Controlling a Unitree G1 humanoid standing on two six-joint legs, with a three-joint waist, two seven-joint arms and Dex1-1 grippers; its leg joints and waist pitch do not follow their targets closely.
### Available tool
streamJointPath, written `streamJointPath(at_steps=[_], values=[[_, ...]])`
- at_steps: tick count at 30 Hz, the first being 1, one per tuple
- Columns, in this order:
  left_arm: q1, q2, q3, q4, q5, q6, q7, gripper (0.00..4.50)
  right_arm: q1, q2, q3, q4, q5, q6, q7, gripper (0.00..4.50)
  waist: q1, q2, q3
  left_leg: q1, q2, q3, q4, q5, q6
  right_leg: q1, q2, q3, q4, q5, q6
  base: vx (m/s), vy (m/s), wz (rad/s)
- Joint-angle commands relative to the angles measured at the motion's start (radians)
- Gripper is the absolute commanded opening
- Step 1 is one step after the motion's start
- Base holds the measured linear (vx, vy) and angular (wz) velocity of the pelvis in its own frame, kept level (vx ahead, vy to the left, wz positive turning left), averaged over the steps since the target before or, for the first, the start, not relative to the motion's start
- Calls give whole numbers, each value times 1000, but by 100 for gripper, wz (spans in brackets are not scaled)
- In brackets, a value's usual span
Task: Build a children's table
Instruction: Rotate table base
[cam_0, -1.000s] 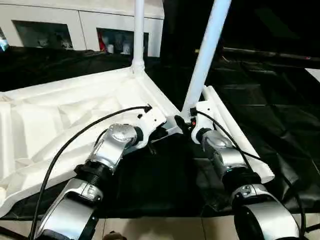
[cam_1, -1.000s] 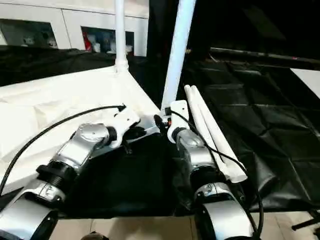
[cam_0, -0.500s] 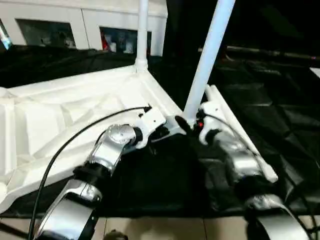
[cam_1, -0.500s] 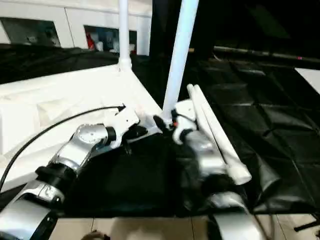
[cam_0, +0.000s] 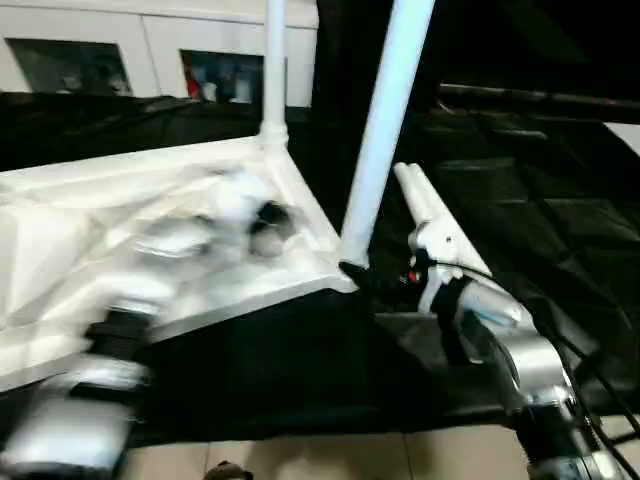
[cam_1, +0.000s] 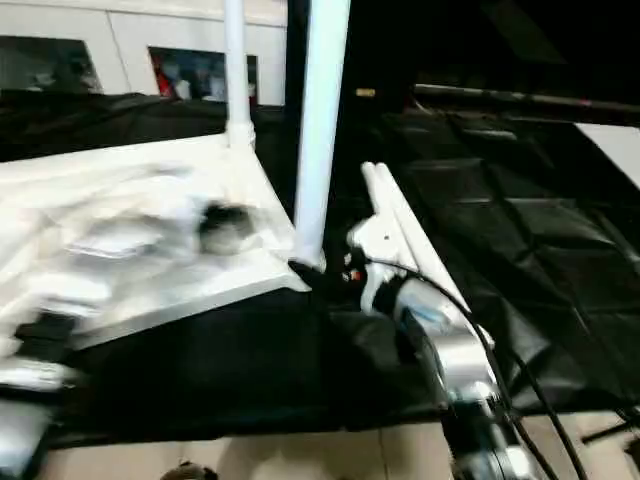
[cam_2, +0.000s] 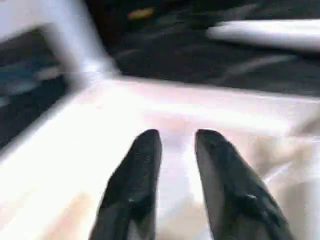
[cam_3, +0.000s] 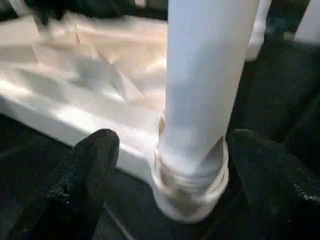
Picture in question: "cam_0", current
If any white plastic table top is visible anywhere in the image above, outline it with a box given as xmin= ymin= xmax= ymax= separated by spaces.
xmin=0 ymin=135 xmax=359 ymax=393

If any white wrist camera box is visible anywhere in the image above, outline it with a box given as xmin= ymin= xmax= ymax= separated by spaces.
xmin=408 ymin=220 xmax=471 ymax=316
xmin=205 ymin=170 xmax=273 ymax=233

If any dark metal rod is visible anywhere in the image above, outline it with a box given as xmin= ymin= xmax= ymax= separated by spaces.
xmin=435 ymin=85 xmax=640 ymax=113

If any white glass-door cabinet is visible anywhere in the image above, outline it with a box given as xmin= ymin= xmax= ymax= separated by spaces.
xmin=0 ymin=0 xmax=321 ymax=109

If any white flat board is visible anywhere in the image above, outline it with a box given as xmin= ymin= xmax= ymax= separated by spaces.
xmin=605 ymin=122 xmax=640 ymax=156

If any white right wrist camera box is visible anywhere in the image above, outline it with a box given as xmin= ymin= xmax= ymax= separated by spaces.
xmin=408 ymin=220 xmax=471 ymax=316

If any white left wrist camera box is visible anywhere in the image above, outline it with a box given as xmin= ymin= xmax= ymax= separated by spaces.
xmin=205 ymin=170 xmax=273 ymax=233

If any dark robot foot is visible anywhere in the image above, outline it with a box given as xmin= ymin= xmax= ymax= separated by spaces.
xmin=205 ymin=462 xmax=256 ymax=480

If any black work mat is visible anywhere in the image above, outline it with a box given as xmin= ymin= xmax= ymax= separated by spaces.
xmin=0 ymin=92 xmax=640 ymax=446

